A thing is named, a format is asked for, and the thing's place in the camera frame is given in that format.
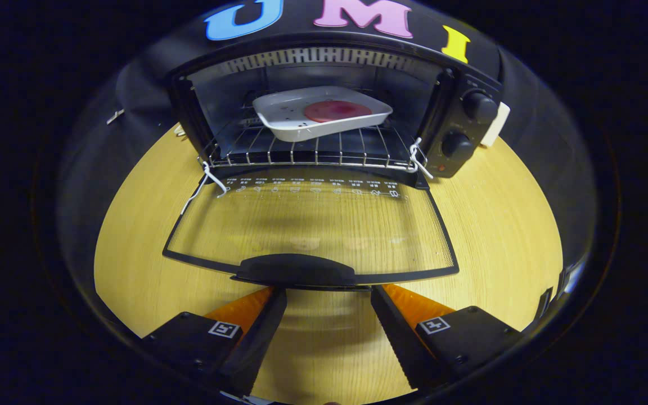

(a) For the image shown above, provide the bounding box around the metal oven wire rack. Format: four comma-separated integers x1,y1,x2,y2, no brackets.
199,121,427,172

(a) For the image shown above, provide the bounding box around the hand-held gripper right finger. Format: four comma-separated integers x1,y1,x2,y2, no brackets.
370,284,523,392

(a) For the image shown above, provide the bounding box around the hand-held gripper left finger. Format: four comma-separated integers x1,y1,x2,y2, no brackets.
143,287,288,397

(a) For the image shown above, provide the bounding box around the black backdrop cloth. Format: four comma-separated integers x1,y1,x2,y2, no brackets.
57,0,597,271

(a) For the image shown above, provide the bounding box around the pink round food slice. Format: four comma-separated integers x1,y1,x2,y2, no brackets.
303,100,374,124

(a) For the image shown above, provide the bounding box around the white square food tray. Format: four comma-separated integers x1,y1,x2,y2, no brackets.
252,85,393,142

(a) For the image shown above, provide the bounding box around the black toaster oven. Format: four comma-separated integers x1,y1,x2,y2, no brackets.
162,31,502,290

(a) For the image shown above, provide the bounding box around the white bread toaster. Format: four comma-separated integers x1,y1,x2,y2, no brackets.
480,101,511,149

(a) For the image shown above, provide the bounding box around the white string tie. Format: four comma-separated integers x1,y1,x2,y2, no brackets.
181,161,229,215
408,138,434,181

